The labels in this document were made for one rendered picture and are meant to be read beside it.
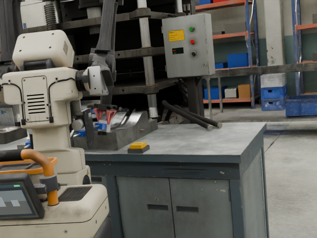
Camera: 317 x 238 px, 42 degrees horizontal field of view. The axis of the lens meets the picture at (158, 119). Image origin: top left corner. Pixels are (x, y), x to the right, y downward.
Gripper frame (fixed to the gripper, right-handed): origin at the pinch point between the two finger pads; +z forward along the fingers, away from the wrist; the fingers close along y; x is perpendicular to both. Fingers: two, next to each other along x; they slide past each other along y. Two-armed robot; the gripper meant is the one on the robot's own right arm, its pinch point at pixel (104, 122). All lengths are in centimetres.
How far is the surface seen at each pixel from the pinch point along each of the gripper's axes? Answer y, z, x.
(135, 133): -8.6, 5.7, -19.7
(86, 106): 62, -1, -78
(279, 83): -11, -47, -573
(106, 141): -3.0, 9.5, 0.4
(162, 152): -35.4, 9.3, 4.8
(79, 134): 10.2, 7.2, 5.1
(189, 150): -46.9, 7.0, 1.4
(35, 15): 638, -172, -683
